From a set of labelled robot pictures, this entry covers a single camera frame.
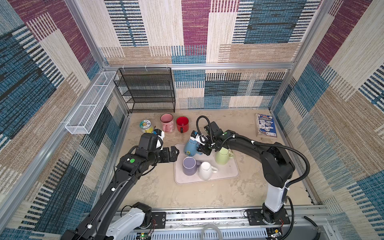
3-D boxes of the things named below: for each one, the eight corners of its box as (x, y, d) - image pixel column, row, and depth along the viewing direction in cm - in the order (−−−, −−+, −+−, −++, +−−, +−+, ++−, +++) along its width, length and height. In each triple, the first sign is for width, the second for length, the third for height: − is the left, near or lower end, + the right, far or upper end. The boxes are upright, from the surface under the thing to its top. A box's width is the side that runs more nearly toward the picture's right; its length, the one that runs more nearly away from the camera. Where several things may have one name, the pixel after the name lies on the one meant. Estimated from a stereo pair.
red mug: (176, 135, 108) (175, 128, 101) (177, 123, 115) (176, 116, 108) (188, 135, 108) (188, 128, 101) (188, 123, 115) (188, 116, 108)
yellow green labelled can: (141, 135, 108) (138, 127, 101) (143, 127, 113) (140, 119, 106) (152, 135, 108) (149, 127, 101) (154, 127, 113) (151, 119, 106)
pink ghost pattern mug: (161, 138, 106) (158, 128, 97) (163, 123, 114) (161, 113, 106) (173, 138, 106) (171, 128, 97) (175, 123, 114) (173, 113, 106)
